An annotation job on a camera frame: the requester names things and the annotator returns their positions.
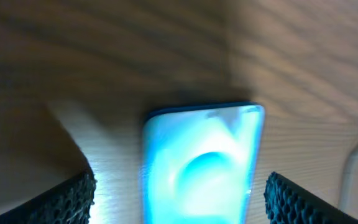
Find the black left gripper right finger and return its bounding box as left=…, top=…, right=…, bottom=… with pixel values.
left=264, top=172, right=358, bottom=224

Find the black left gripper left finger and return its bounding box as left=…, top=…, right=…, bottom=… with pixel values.
left=0, top=171, right=97, bottom=224

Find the blue Galaxy smartphone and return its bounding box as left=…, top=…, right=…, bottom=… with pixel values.
left=141, top=101, right=265, bottom=224

